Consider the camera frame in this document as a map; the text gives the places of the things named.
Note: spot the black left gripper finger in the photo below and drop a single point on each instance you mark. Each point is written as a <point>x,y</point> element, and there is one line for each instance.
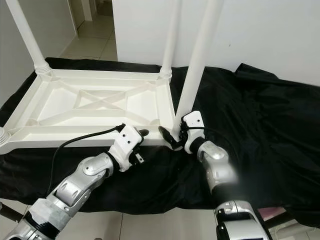
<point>143,132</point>

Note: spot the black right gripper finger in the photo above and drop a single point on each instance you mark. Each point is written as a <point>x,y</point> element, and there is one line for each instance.
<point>168,136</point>

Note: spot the white plastic table top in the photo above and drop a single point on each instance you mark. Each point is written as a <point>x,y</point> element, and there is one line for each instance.
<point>60,107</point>

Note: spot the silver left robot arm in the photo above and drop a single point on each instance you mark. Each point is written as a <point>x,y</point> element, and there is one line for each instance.
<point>75,190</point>

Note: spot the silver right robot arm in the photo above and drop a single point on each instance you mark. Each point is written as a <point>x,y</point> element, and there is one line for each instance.
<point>222,175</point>

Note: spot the black cloth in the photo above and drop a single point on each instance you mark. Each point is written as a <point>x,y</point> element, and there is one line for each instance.
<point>270,125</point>

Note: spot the pink sheet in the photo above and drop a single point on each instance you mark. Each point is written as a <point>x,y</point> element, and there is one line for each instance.
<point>274,211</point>

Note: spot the black metal stand leg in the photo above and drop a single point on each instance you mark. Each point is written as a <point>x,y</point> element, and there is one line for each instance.
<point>11,212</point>
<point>285,218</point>

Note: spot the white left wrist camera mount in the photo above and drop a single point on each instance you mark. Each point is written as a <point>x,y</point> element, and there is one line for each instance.
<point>126,144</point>

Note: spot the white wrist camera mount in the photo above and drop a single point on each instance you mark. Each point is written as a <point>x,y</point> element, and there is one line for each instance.
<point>193,121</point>
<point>126,144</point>

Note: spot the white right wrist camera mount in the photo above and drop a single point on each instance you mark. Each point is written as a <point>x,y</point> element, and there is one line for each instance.
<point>193,121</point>

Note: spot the white door frame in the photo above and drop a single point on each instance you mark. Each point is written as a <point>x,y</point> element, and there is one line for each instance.
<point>86,10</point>

